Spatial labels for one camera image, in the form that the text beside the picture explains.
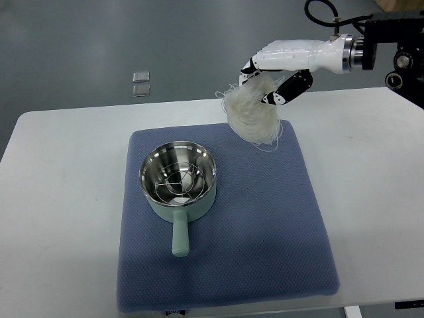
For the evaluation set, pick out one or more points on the wire steaming rack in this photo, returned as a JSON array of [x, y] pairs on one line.
[[179, 183]]

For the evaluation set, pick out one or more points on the upper metal floor plate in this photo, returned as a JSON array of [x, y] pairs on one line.
[[141, 76]]

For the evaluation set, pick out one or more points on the white vermicelli noodle bundle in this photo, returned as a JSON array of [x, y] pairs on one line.
[[252, 120]]

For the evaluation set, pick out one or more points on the mint green steel pot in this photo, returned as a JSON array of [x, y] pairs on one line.
[[180, 215]]

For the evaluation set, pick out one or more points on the brown cardboard box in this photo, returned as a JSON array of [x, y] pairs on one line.
[[400, 5]]

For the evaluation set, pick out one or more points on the blue quilted mat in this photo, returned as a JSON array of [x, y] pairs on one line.
[[263, 239]]

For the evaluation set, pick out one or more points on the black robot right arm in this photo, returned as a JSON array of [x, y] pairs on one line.
[[405, 30]]

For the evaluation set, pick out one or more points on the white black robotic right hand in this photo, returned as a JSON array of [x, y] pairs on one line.
[[303, 57]]

